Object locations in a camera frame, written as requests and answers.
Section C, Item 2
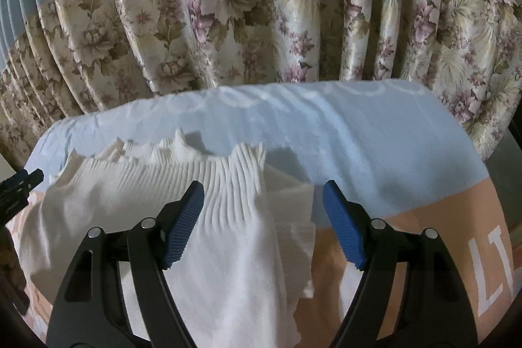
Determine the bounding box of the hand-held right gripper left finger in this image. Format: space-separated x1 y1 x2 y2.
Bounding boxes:
46 181 205 348

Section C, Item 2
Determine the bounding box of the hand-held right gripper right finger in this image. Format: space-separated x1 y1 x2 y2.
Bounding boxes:
322 180 479 348

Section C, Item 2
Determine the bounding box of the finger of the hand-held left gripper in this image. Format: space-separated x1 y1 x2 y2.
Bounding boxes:
0 193 31 227
0 169 45 197

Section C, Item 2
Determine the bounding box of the white knit sweater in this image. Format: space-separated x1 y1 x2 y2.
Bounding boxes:
18 130 316 348

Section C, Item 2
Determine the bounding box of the peach printed bed sheet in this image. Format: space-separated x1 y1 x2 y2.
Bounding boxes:
12 81 522 348

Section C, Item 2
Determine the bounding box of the blue floral curtain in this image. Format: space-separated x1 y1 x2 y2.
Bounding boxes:
0 0 522 162

